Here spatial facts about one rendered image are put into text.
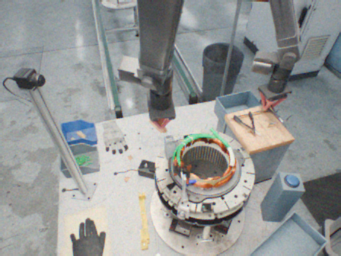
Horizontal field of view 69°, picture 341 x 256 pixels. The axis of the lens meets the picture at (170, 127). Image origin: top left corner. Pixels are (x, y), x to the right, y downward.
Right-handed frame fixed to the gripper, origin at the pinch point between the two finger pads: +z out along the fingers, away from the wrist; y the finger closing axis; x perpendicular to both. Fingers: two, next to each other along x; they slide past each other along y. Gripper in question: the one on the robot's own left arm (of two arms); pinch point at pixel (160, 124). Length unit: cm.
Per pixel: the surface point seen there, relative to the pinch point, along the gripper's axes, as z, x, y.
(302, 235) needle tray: 18, 38, 32
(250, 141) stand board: 17.4, 33.6, -1.9
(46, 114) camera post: 0.2, -32.9, -8.0
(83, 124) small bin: 47, -35, -43
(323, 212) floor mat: 120, 122, 1
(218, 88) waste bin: 106, 73, -123
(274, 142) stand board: 17.0, 42.2, 0.2
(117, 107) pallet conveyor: 55, -18, -60
